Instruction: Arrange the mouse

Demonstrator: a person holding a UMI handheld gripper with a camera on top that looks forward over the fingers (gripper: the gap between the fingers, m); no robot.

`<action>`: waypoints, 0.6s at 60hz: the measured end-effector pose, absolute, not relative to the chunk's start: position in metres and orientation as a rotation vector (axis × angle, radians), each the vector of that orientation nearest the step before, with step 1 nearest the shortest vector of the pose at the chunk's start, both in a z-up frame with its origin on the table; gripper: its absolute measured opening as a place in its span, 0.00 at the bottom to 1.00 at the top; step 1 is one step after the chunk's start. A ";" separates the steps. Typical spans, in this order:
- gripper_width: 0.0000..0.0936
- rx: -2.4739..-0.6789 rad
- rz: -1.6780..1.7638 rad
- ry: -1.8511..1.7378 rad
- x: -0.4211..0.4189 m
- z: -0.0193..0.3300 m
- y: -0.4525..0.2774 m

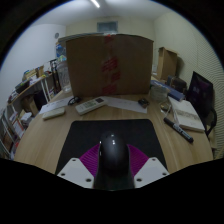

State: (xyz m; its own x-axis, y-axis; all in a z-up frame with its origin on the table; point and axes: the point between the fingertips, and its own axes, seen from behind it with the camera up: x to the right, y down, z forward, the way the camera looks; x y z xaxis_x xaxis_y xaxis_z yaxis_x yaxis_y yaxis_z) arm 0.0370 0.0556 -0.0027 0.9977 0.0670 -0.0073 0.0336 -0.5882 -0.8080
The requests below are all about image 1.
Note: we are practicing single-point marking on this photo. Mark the blue book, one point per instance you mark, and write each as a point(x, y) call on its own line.
point(171, 92)

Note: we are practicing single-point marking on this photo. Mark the small white flat remote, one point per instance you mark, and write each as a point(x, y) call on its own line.
point(53, 113)

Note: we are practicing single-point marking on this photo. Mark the white paper sheet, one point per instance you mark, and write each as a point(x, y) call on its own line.
point(125, 104)
point(53, 105)

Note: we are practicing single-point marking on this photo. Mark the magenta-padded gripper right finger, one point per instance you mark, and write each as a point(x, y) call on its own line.
point(150, 170)

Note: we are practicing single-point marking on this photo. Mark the tall open cardboard box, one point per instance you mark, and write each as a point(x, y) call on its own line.
point(167, 64)

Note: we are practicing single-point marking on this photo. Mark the small wall window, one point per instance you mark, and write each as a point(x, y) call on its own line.
point(107, 26)

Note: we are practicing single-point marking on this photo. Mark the clear plastic container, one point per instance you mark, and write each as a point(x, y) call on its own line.
point(158, 95)

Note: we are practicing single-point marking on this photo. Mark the small dark clip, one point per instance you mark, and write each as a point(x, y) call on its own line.
point(143, 102)

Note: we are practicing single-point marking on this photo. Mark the large taped cardboard box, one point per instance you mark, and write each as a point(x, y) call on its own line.
point(86, 66)

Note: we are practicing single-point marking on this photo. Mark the ceiling tube light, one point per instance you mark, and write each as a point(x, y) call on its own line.
point(95, 3)

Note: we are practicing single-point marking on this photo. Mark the black mouse pad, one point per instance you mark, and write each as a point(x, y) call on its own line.
point(86, 136)

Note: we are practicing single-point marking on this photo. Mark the black marker pen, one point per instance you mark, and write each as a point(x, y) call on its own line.
point(178, 130)

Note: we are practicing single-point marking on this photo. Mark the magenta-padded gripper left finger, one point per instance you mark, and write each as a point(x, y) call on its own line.
point(75, 171)

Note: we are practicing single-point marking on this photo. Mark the white remote control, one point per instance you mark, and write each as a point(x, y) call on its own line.
point(90, 105)

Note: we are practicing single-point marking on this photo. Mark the black computer mouse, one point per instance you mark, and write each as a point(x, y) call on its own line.
point(113, 160)

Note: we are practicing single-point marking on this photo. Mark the round wall clock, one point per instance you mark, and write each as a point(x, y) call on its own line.
point(57, 35)

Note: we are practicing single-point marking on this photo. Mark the open white book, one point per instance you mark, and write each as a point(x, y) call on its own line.
point(186, 115)

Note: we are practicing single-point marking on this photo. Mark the black office chair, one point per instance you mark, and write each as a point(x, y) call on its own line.
point(200, 91)

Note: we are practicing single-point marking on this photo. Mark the cluttered shelf unit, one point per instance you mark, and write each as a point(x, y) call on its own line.
point(20, 110)

